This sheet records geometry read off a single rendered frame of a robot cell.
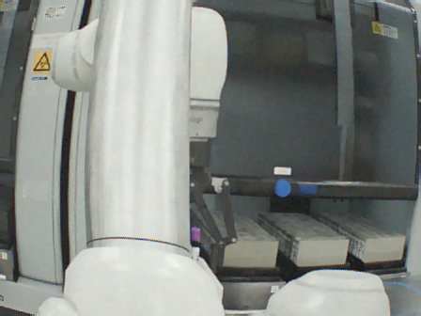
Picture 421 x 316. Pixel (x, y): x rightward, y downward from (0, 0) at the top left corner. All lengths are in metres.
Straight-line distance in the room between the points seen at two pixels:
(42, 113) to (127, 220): 1.08
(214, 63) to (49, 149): 0.49
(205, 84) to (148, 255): 0.74
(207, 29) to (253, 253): 0.55
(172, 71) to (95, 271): 0.21
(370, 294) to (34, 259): 1.19
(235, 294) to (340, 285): 1.03
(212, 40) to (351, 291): 0.78
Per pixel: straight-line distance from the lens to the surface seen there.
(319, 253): 2.08
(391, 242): 2.13
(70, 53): 1.63
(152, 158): 0.99
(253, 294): 2.00
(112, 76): 1.03
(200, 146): 1.68
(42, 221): 2.05
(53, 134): 2.04
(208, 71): 1.66
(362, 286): 0.98
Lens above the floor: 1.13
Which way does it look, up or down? 3 degrees down
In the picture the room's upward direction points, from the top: 4 degrees clockwise
